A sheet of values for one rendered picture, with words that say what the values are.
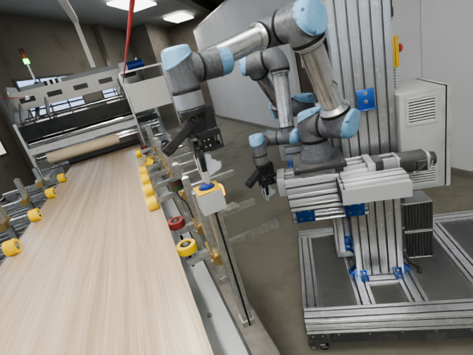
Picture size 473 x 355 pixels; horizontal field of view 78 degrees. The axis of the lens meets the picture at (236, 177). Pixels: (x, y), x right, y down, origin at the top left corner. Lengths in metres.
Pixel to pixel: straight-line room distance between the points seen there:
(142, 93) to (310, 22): 2.97
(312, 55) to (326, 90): 0.14
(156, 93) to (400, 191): 3.08
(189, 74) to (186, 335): 0.67
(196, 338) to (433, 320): 1.24
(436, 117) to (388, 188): 0.42
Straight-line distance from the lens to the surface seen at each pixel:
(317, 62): 1.12
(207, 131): 0.79
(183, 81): 0.76
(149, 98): 3.82
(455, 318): 1.83
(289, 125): 1.49
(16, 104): 4.27
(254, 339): 1.09
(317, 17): 1.08
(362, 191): 1.29
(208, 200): 0.82
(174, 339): 0.90
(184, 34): 12.38
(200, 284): 1.48
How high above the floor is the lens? 1.52
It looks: 20 degrees down
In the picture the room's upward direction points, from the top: 15 degrees counter-clockwise
